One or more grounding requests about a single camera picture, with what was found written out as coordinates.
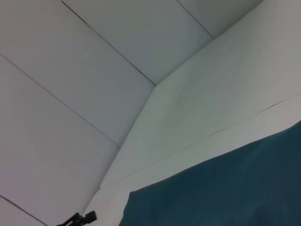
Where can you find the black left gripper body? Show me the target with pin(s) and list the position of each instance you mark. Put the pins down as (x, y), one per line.
(69, 221)

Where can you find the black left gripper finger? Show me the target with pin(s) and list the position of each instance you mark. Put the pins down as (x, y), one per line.
(90, 217)

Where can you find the teal t-shirt with beige print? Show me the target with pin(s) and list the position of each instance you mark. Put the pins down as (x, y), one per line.
(223, 183)

